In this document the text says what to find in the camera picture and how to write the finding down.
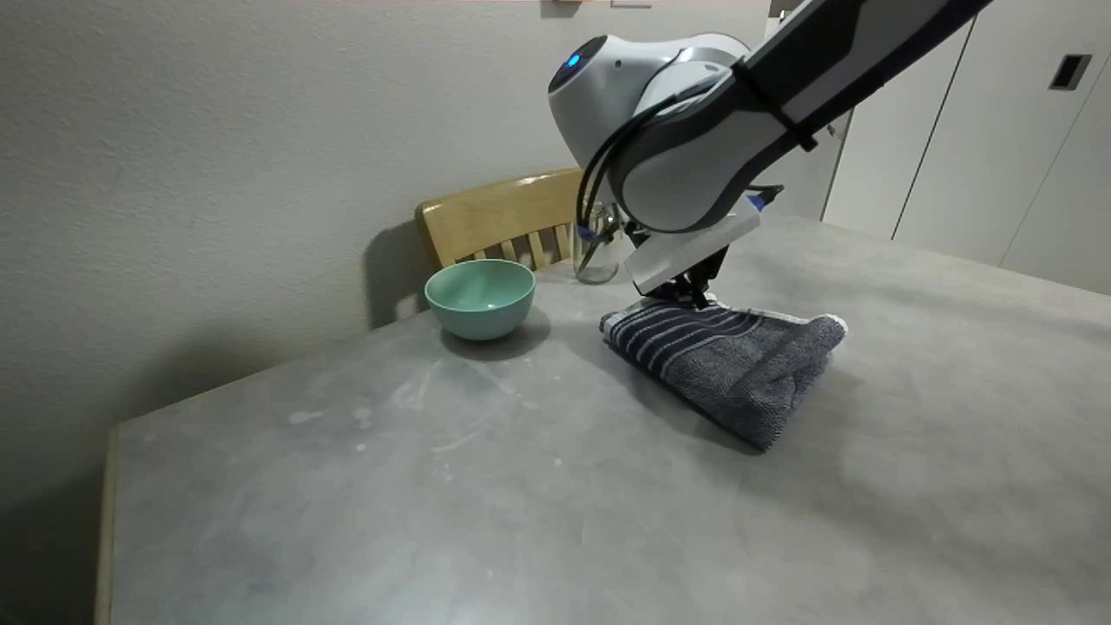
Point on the dark wall plate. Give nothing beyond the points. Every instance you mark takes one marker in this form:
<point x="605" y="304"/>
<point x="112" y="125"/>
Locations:
<point x="1069" y="69"/>

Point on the clear glass jar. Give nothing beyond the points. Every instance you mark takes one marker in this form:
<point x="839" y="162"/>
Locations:
<point x="590" y="257"/>

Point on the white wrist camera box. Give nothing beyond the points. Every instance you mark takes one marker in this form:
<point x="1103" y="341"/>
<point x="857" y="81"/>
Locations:
<point x="680" y="249"/>

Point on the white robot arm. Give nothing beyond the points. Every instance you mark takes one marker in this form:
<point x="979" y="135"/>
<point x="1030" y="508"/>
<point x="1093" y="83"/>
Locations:
<point x="717" y="116"/>

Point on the teal ceramic bowl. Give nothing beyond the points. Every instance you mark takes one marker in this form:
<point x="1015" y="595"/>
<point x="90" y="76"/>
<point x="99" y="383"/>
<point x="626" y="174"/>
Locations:
<point x="478" y="301"/>

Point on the white counter cabinet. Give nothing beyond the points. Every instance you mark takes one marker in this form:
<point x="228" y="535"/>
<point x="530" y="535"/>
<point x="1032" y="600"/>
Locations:
<point x="809" y="174"/>

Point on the blue grey striped towel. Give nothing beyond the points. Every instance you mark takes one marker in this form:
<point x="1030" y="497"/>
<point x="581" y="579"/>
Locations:
<point x="731" y="358"/>

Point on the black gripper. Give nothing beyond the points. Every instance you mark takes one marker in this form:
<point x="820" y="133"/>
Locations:
<point x="702" y="270"/>

